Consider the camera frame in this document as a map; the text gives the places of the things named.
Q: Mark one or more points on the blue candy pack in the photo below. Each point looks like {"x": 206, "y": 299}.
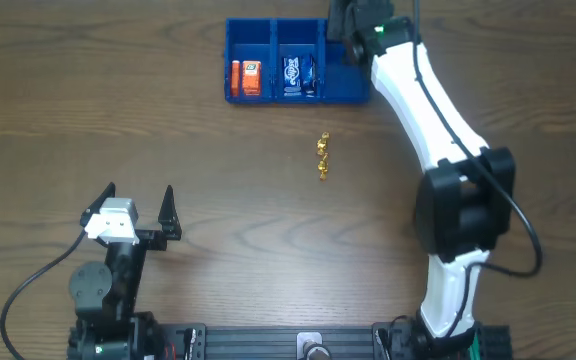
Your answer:
{"x": 292, "y": 75}
{"x": 309, "y": 75}

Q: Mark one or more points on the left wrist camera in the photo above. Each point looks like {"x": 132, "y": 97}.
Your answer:
{"x": 113, "y": 222}

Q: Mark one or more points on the gold wrapped candy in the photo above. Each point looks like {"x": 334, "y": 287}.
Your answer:
{"x": 323, "y": 167}
{"x": 322, "y": 143}

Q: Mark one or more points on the orange candy box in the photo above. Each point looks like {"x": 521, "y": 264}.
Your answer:
{"x": 251, "y": 77}
{"x": 235, "y": 79}

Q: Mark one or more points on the blue tray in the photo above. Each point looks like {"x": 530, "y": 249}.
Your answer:
{"x": 340, "y": 87}

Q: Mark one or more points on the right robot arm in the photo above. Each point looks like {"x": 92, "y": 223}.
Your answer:
{"x": 418, "y": 105}

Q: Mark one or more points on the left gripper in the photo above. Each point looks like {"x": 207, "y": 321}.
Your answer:
{"x": 152, "y": 240}

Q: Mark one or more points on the mounting rail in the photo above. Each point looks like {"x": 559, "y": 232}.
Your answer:
{"x": 268, "y": 342}

